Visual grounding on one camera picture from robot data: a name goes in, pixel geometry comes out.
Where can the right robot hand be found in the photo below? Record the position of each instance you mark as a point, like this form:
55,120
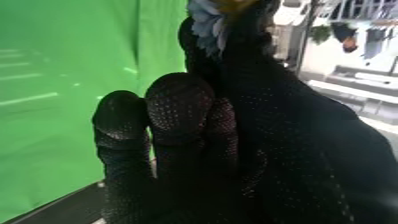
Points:
266,150

